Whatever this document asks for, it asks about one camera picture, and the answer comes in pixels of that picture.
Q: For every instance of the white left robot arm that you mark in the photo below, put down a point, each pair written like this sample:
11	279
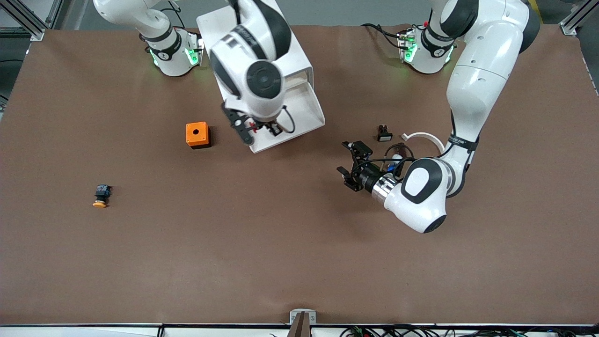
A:
477	84

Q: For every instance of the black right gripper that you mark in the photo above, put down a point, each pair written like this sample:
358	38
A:
270	127

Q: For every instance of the brown table cover mat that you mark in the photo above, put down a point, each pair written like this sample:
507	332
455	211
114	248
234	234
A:
299	234

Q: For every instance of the white drawer cabinet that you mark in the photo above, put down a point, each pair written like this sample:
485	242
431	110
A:
206	32

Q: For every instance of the white curved arc bracket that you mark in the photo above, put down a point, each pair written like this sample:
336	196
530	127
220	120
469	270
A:
423	135

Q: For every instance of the brown terminal block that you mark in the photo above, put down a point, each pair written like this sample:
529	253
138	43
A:
402	148

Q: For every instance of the yellow-capped push button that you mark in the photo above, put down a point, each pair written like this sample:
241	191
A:
100	194

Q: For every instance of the white-capped black push button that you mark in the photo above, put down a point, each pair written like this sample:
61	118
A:
384	136

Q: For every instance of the white table edge rail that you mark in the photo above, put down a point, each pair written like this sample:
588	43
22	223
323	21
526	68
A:
93	331

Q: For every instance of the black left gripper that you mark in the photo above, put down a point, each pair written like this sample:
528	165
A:
368	176

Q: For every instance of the aluminium frame profile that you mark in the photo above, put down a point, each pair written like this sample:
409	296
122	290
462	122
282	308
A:
28	21
573	21

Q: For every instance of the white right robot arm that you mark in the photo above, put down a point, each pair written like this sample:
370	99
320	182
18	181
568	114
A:
262	47

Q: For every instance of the orange box with hole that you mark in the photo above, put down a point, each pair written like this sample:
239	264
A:
196	133

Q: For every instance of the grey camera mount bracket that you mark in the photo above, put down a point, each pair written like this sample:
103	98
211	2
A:
295	316

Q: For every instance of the white drawer with dividers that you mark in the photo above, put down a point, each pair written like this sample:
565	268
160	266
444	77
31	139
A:
304	112

